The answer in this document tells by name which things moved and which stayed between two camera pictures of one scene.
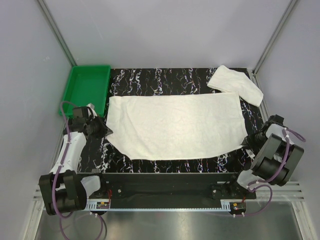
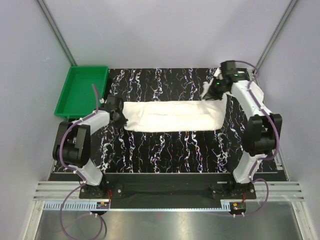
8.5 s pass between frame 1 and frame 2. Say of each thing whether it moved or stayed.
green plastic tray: stayed
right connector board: stayed
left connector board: stayed
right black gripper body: moved
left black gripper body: moved
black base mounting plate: stayed
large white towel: moved
